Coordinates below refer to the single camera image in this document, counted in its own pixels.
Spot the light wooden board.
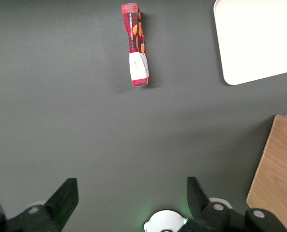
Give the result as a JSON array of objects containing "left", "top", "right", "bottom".
[{"left": 246, "top": 115, "right": 287, "bottom": 232}]

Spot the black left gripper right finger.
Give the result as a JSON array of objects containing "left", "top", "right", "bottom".
[{"left": 179, "top": 176, "right": 287, "bottom": 232}]

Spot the red plaid cookie box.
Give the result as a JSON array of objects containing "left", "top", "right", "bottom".
[{"left": 121, "top": 2, "right": 151, "bottom": 88}]

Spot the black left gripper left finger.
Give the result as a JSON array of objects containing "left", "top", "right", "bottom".
[{"left": 0, "top": 178, "right": 79, "bottom": 232}]

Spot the white plastic tray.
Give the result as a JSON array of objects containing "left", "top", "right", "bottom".
[{"left": 213, "top": 0, "right": 287, "bottom": 86}]

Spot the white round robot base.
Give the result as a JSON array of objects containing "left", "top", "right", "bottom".
[{"left": 143, "top": 209, "right": 189, "bottom": 232}]

